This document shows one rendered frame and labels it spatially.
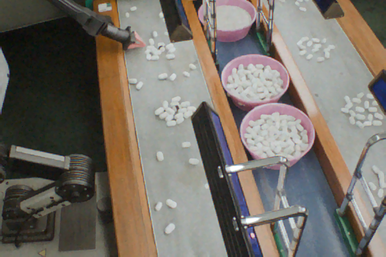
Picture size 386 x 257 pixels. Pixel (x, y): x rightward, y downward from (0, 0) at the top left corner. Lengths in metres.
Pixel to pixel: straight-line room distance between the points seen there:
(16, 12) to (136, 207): 2.23
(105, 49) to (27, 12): 1.49
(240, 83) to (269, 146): 0.31
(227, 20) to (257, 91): 0.47
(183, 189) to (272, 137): 0.38
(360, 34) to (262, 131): 0.71
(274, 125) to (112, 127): 0.59
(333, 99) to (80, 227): 1.09
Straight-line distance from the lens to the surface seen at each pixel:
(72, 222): 1.91
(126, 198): 1.57
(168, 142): 1.72
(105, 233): 1.86
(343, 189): 1.61
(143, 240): 1.49
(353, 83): 1.98
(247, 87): 1.91
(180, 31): 1.60
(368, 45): 2.13
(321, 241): 1.60
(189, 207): 1.56
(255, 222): 1.10
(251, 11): 2.26
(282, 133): 1.74
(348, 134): 1.78
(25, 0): 3.43
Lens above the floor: 2.08
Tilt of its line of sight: 48 degrees down
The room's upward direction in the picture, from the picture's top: 4 degrees counter-clockwise
